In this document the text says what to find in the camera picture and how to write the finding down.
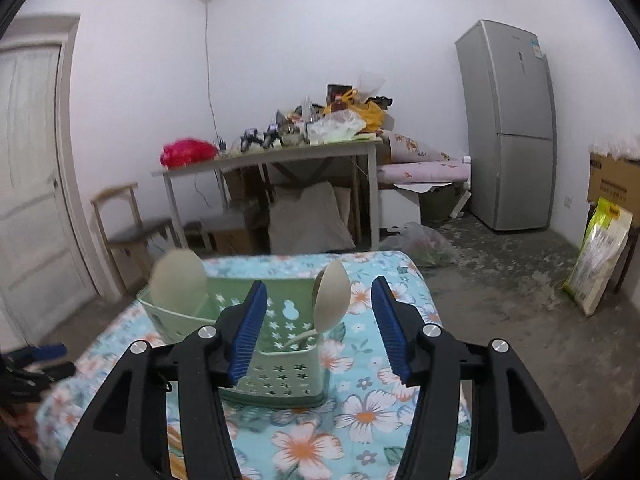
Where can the clear plastic floor bag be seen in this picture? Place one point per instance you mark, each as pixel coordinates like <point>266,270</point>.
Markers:
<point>425,245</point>

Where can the clear plastic wrap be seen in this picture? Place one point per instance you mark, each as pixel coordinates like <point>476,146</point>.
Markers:
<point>617,147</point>

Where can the white plastic bag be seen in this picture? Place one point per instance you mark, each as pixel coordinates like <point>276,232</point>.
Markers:
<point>335,127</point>

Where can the white rice paddle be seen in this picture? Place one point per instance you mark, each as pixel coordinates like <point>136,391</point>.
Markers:
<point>177,280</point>

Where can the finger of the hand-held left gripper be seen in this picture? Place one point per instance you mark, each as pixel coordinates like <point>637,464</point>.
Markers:
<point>55,371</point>
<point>47,351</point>

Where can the brown cardboard box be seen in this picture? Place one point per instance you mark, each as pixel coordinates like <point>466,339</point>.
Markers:
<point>615,182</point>

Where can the wooden chair with dark seat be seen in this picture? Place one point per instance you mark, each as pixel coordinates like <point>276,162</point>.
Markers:
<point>140,230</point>

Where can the dark box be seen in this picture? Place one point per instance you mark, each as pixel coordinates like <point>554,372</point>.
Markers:
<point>340,93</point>

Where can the grey desk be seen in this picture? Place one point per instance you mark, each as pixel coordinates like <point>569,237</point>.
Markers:
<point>300,149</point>

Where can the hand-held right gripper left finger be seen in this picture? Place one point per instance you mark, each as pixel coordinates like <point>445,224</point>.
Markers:
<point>245,335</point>

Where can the white sack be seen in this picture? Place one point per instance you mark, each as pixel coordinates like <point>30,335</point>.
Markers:
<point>310,220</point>

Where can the white door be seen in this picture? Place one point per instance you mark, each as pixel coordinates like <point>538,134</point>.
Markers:
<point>30,160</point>

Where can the floral blue tablecloth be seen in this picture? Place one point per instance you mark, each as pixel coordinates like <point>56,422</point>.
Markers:
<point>360,410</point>

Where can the yellow white rice bag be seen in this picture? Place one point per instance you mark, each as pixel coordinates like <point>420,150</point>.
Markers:
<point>597,260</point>

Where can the translucent plastic spoon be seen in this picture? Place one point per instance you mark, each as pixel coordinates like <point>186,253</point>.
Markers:
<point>330,295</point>

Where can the silver refrigerator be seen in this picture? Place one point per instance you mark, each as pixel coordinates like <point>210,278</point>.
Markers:
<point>505,110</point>

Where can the black gadget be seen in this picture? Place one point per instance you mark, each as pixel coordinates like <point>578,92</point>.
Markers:
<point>251,140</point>
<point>271,137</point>

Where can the rolled floral mats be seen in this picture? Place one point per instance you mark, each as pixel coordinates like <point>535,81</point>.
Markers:
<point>425,172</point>

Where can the dark stool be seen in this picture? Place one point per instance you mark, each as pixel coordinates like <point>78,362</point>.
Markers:
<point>627,260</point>

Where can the green plastic utensil holder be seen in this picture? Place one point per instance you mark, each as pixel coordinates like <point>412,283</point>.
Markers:
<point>295,367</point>

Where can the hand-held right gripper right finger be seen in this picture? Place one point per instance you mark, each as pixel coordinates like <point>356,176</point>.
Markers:
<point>392,330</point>

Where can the red plastic bag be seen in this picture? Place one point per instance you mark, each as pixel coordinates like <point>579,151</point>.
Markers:
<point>187,152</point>

